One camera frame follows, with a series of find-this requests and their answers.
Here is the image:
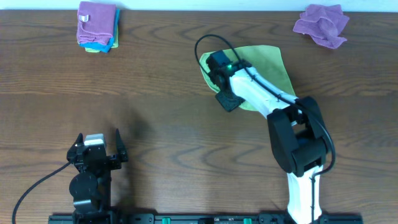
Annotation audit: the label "light green cloth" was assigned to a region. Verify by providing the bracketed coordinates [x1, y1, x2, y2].
[199, 45, 295, 111]

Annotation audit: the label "folded yellow-green cloth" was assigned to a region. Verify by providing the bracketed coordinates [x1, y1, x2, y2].
[79, 29, 119, 53]

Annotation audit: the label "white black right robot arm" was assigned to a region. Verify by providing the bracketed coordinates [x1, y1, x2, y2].
[206, 59, 335, 223]

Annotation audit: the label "folded purple cloth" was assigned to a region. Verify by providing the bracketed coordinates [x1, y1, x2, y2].
[76, 1, 117, 45]

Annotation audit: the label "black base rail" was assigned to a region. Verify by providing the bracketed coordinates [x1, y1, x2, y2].
[48, 212, 364, 224]

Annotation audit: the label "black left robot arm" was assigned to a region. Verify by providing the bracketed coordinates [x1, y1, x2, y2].
[67, 129, 128, 224]

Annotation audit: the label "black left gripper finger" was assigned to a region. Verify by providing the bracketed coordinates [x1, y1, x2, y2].
[115, 129, 128, 162]
[67, 133, 83, 162]

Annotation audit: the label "crumpled purple cloth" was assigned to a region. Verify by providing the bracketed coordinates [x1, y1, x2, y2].
[292, 4, 349, 49]

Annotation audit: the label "folded blue cloth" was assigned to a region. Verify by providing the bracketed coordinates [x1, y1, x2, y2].
[79, 9, 120, 53]

